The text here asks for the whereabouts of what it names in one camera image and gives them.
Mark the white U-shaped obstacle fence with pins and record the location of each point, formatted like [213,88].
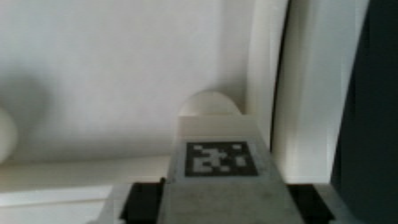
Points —
[320,43]

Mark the white table leg with tag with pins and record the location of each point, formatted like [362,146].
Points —
[224,188]

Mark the white square tabletop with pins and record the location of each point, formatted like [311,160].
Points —
[105,61]

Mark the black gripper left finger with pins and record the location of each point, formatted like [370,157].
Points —
[132,203]

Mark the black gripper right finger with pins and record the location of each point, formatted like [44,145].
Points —
[322,207]

